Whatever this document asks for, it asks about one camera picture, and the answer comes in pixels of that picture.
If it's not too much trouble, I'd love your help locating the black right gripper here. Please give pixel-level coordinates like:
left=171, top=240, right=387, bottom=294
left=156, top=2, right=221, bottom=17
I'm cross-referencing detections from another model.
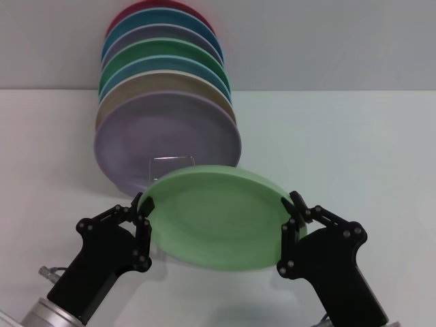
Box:
left=277, top=190, right=390, bottom=324

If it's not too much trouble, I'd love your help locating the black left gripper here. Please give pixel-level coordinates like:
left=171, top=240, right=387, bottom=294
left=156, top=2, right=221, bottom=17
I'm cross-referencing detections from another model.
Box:
left=46, top=191, right=157, bottom=324

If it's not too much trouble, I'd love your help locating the light green plate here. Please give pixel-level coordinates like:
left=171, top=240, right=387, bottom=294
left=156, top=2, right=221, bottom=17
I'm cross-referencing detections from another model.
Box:
left=138, top=164, right=309, bottom=272

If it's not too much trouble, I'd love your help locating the beige plate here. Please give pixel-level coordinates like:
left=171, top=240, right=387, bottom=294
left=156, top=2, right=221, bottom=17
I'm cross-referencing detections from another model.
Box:
left=95, top=69, right=237, bottom=132

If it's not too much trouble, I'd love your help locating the light blue plate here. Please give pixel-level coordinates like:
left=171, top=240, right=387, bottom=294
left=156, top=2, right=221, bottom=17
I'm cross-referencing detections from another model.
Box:
left=98, top=54, right=233, bottom=105

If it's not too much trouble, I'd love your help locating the dark green plate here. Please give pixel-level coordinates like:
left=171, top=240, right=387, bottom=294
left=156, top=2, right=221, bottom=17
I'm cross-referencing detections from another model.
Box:
left=99, top=37, right=231, bottom=93

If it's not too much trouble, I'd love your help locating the grey lilac plate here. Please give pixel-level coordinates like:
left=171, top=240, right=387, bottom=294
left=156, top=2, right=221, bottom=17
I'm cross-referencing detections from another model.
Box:
left=101, top=23, right=224, bottom=65

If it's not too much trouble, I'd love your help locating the teal blue plate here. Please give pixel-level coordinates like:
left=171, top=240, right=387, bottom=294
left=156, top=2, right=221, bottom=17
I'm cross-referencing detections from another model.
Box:
left=101, top=8, right=224, bottom=64

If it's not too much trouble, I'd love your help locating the crimson red plate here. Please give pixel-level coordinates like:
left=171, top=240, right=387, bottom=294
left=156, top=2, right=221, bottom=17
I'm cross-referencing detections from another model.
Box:
left=104, top=0, right=215, bottom=40

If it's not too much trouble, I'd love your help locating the metal wire plate rack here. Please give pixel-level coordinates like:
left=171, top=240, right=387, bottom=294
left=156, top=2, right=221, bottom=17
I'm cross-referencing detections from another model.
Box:
left=149, top=155, right=196, bottom=181

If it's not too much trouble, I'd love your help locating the left arm cable with connector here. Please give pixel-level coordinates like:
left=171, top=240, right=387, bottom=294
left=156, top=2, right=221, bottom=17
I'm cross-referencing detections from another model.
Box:
left=37, top=264, right=66, bottom=283

